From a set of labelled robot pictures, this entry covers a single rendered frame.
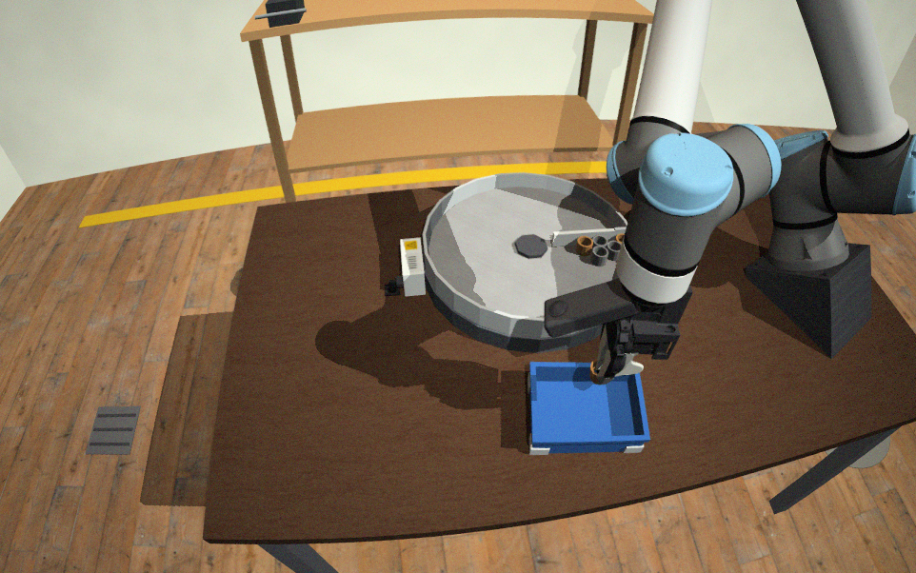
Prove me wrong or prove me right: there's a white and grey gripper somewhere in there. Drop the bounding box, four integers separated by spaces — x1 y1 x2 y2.
596 283 692 385

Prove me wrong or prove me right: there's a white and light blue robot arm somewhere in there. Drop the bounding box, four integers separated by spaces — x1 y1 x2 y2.
544 0 916 338

